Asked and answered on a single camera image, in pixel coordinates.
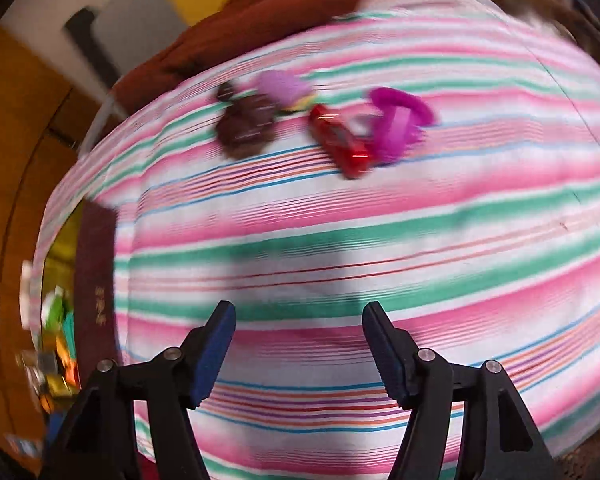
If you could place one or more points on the lilac round item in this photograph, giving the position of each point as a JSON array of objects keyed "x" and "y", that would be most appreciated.
[{"x": 282, "y": 87}]

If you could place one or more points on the rust brown cushion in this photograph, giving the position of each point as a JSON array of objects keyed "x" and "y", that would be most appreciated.
[{"x": 240, "y": 25}]

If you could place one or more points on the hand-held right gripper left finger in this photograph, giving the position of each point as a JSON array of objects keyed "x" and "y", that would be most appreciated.
[{"x": 212, "y": 360}]

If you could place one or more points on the magenta plastic hair clip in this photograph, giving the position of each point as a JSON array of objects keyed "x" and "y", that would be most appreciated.
[{"x": 397, "y": 120}]

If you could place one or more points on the pink green striped blanket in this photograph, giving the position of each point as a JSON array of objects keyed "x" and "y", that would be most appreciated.
[{"x": 330, "y": 240}]

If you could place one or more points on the dark brown lumpy item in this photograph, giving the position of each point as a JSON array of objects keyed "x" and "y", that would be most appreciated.
[{"x": 245, "y": 125}]

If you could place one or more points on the wooden wardrobe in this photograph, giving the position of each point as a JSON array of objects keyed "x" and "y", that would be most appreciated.
[{"x": 10, "y": 160}]

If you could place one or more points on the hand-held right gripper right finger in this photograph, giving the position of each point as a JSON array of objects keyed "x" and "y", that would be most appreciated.
[{"x": 387, "y": 360}]

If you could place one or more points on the gold shallow box maroon sides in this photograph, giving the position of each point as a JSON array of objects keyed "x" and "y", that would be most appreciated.
[{"x": 97, "y": 270}]

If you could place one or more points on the grey chair back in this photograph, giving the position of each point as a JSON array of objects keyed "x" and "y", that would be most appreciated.
[{"x": 135, "y": 20}]

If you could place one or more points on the red toy car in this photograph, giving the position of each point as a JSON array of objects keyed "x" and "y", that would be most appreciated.
[{"x": 340, "y": 142}]

